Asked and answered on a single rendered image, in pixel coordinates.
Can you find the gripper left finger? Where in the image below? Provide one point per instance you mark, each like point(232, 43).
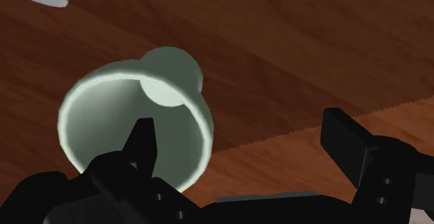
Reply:
point(112, 179)

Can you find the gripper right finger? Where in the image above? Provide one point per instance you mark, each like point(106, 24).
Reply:
point(383, 169)

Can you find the pale green cup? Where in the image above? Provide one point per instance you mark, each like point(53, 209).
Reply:
point(101, 114)

